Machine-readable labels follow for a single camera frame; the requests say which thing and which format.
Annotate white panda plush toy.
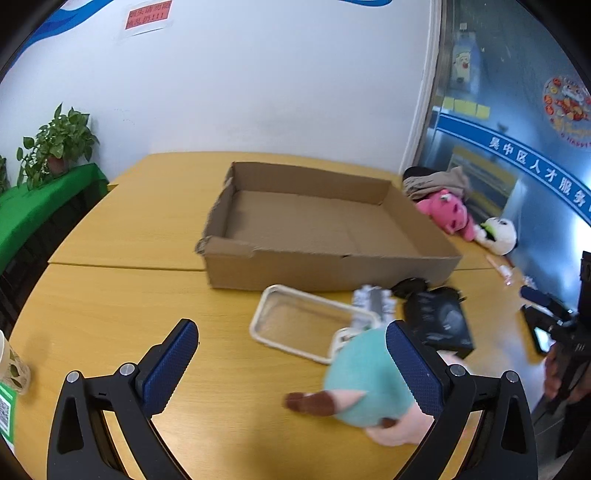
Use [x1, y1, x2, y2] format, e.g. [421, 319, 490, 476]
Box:
[475, 217, 518, 256]

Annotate red wall notice sign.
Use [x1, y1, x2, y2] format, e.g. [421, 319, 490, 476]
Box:
[124, 0, 172, 31]

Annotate potted green plant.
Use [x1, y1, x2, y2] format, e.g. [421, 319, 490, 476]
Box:
[16, 103, 100, 190]

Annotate white clear phone case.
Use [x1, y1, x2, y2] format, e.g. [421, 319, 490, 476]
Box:
[249, 284, 381, 365]

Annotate black product box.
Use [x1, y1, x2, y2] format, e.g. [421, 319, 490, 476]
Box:
[403, 287, 475, 359]

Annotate black sunglasses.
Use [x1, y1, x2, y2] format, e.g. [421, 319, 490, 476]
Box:
[391, 277, 430, 300]

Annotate green QR code card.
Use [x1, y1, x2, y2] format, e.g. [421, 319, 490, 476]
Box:
[0, 384, 17, 451]

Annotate pink plush toy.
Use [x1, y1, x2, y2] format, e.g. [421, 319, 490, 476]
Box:
[416, 189, 476, 241]

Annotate brown cardboard box tray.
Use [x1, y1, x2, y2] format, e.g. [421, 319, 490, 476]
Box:
[197, 162, 462, 292]

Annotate light blue phone stand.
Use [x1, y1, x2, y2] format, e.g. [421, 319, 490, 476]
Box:
[351, 285, 397, 330]

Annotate green cloth covered shelf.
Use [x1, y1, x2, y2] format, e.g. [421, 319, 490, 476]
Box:
[0, 162, 110, 273]

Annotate beige folded cloth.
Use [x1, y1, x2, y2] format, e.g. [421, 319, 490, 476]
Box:
[402, 166, 472, 201]

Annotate paper cup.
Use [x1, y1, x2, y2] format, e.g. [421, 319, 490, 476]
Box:
[0, 332, 31, 395]

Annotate person right hand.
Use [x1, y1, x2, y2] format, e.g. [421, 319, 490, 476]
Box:
[544, 343, 591, 403]

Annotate yellow sticky notes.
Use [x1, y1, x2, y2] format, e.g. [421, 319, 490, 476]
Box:
[442, 96, 491, 120]

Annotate pig plush teal shirt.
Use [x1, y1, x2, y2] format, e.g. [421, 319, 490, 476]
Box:
[283, 327, 434, 447]

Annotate pink pen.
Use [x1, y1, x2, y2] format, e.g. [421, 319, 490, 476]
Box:
[485, 255, 513, 286]

